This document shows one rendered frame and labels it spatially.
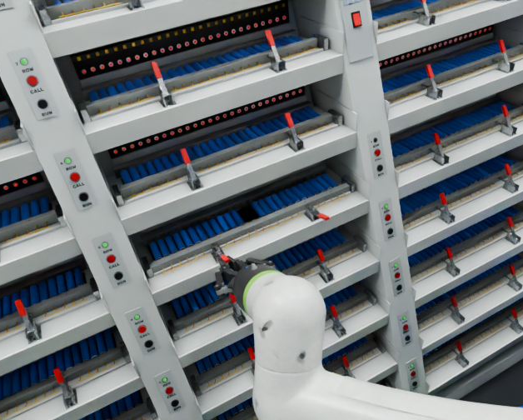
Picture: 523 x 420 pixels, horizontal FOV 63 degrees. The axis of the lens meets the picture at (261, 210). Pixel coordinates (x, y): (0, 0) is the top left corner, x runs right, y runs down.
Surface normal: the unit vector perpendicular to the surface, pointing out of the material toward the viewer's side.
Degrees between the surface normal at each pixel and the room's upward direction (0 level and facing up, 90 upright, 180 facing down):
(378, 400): 9
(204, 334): 19
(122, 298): 90
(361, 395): 6
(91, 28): 109
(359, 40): 90
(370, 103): 90
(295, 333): 81
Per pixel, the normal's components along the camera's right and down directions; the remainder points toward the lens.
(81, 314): -0.11, -0.77
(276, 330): -0.33, 0.18
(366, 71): 0.38, 0.25
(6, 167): 0.44, 0.53
